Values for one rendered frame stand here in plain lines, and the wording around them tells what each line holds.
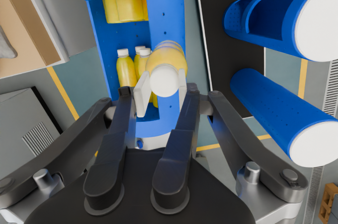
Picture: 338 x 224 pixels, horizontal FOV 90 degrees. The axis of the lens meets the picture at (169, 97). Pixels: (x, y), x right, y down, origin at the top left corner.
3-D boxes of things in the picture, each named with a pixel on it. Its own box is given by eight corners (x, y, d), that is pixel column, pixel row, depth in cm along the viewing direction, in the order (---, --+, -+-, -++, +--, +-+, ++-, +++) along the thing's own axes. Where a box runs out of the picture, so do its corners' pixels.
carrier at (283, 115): (241, 101, 170) (265, 82, 161) (305, 174, 91) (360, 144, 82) (223, 82, 161) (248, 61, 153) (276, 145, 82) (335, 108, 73)
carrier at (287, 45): (259, -2, 132) (223, 0, 132) (398, -32, 52) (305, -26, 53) (254, 36, 144) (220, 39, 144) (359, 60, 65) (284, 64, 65)
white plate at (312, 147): (307, 175, 89) (305, 173, 90) (361, 146, 81) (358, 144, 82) (279, 147, 81) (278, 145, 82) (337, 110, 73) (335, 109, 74)
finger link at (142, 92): (144, 117, 17) (137, 118, 17) (151, 91, 23) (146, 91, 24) (140, 89, 16) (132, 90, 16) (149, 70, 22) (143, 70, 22)
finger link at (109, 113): (133, 120, 15) (100, 122, 15) (142, 97, 20) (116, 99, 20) (130, 105, 15) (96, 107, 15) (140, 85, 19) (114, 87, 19)
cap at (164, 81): (177, 64, 22) (177, 67, 20) (180, 91, 24) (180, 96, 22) (148, 67, 22) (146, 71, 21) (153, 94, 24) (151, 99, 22)
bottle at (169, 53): (182, 36, 38) (188, 50, 21) (185, 67, 41) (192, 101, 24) (151, 41, 38) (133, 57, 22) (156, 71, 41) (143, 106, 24)
